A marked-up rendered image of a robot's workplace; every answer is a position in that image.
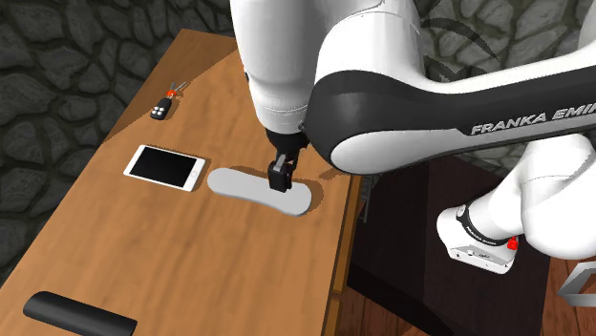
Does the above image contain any wooden table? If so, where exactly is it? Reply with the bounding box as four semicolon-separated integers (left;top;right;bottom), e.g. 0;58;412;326
0;28;363;336

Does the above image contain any black key fob with keys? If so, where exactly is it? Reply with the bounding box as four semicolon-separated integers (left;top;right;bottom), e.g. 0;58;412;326
149;80;189;121

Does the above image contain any white tablet with black screen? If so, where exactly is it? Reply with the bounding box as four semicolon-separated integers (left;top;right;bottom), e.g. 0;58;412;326
122;143;207;194

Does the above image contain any black padded wrist rest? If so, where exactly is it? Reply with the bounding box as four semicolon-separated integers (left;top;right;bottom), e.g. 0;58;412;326
22;290;138;336

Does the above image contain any dark robot stand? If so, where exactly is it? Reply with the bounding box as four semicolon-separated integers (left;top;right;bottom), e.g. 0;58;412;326
346;155;553;336

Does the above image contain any grey flat oblong pad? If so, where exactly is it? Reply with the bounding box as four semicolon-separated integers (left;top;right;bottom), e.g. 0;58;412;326
205;166;313;218

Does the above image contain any grey angular frame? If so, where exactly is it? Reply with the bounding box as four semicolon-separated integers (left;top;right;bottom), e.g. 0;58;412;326
556;260;596;308

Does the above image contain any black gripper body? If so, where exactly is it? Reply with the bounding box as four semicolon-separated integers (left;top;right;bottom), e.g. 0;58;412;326
265;128;310;163

